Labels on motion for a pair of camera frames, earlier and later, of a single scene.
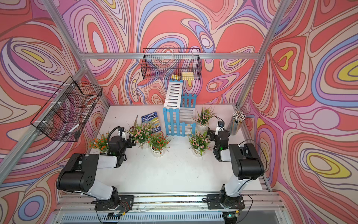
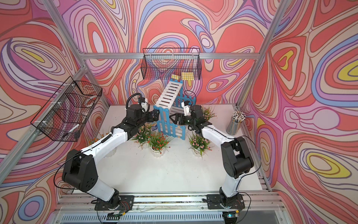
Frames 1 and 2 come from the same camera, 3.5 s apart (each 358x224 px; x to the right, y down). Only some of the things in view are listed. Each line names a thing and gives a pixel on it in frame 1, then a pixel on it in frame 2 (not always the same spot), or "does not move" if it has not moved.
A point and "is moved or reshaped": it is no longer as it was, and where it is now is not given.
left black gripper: (129, 144) to (155, 116)
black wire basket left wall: (69, 109) does not move
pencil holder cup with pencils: (238, 117) does not move
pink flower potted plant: (200, 142) does not move
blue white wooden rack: (179, 114) is moved or reshaped
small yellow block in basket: (175, 76) does not move
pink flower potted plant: (141, 135) does not move
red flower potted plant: (158, 142) does not move
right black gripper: (212, 134) to (178, 115)
